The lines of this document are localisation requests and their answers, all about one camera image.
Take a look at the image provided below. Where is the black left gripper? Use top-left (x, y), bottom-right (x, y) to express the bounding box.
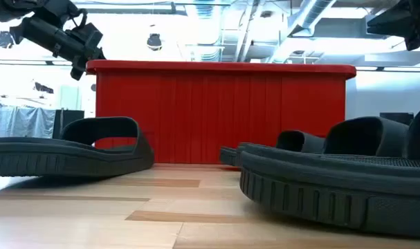
top-left (62, 22), bottom-right (107, 82)

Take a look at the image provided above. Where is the black rubber slide sandal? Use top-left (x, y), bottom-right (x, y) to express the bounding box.
top-left (219, 130), bottom-right (325, 167)
top-left (239, 102), bottom-right (420, 239)
top-left (239, 116), bottom-right (410, 157)
top-left (0, 116), bottom-right (155, 178)

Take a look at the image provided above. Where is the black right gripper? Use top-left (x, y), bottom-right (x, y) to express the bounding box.
top-left (367, 0), bottom-right (420, 52)

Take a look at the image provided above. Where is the red plastic bin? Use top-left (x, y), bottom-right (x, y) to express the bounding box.
top-left (86, 59), bottom-right (357, 173)

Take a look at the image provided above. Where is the black cabinet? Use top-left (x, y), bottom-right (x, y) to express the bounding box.
top-left (53, 109), bottom-right (85, 140)

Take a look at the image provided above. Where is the blue-grey tarpaulin cover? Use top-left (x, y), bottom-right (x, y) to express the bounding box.
top-left (0, 105), bottom-right (57, 139)

